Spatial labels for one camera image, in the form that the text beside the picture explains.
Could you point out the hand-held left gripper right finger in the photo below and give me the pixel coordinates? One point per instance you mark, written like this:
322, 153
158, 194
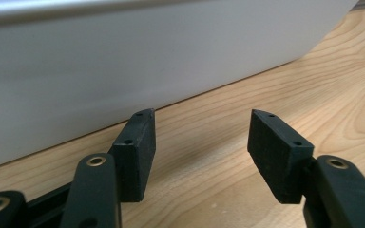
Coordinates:
278, 161

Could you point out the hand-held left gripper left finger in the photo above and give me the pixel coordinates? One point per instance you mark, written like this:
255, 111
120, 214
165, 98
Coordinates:
138, 158

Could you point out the white divided storage box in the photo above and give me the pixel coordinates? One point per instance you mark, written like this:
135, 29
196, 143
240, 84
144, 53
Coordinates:
139, 69

